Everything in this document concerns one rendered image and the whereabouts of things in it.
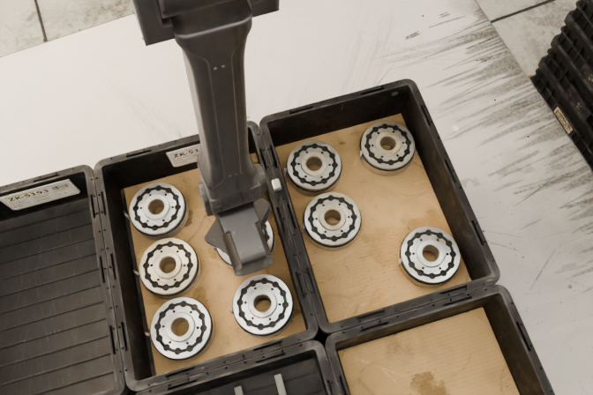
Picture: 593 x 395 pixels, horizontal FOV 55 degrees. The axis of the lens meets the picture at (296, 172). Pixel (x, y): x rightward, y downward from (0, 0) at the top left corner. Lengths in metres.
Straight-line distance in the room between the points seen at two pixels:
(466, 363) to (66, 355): 0.67
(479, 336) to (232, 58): 0.71
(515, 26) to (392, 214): 1.50
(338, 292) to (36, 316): 0.53
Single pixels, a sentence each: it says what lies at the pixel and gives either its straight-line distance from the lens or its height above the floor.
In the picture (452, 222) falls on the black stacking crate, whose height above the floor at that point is 0.85.
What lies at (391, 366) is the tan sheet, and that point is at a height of 0.83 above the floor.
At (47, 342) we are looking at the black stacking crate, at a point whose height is 0.83.
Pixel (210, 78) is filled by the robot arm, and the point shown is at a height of 1.42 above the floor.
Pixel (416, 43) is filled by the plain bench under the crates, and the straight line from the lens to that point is 1.43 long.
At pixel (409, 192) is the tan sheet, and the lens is 1.09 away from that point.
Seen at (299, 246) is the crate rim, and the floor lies 0.93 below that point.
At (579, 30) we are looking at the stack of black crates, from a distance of 1.85.
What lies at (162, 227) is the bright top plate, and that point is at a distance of 1.06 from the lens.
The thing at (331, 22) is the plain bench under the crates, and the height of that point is 0.70.
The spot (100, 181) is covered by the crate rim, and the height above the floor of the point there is 0.93.
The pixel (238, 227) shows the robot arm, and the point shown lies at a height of 1.10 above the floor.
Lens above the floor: 1.83
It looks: 66 degrees down
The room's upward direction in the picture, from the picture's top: 5 degrees counter-clockwise
